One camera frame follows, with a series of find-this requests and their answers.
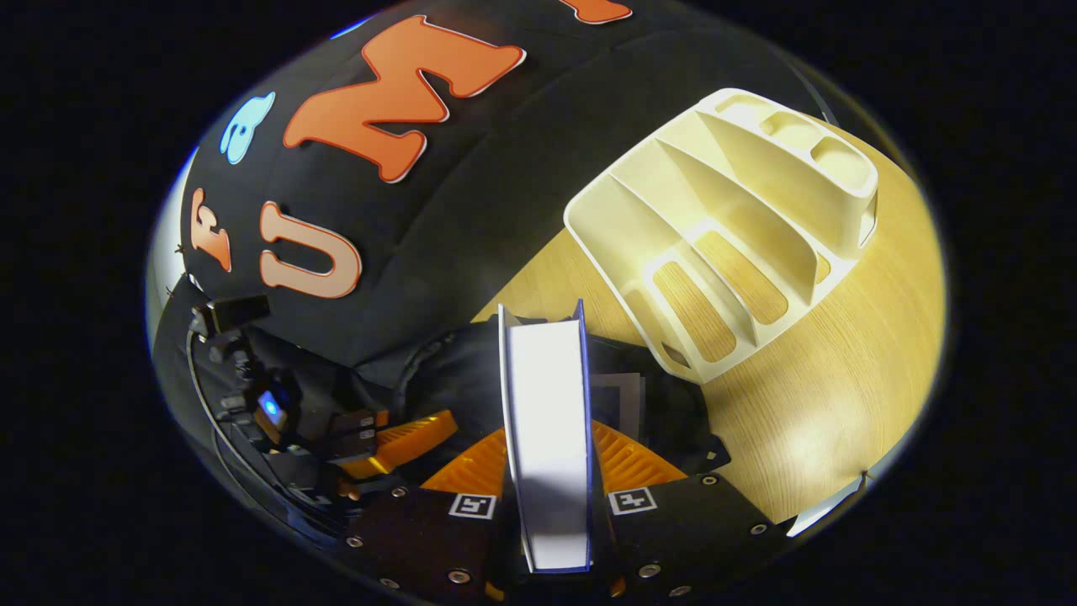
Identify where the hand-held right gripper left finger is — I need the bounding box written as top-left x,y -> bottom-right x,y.
343,427 -> 528,604

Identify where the black schoolbag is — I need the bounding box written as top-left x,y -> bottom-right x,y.
353,320 -> 733,506

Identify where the blue cover book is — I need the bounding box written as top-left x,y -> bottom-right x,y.
497,298 -> 595,576

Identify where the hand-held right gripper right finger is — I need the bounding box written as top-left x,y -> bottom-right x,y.
587,418 -> 785,604

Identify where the white plastic bookshelf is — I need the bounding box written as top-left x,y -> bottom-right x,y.
562,87 -> 881,386

